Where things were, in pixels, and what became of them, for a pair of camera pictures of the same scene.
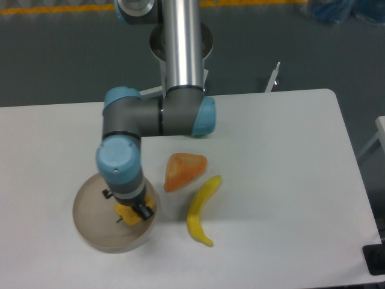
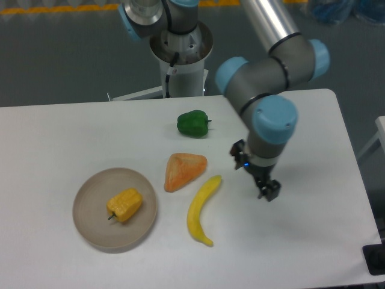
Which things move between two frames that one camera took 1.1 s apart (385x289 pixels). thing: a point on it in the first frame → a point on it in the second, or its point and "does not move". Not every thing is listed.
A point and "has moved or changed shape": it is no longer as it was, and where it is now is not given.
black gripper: [144, 211] → [269, 188]
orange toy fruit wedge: [182, 167] does not move
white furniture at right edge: [380, 123] does not move
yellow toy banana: [194, 217] does not move
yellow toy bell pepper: [129, 215] has moved or changed shape
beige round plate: [97, 222] does not move
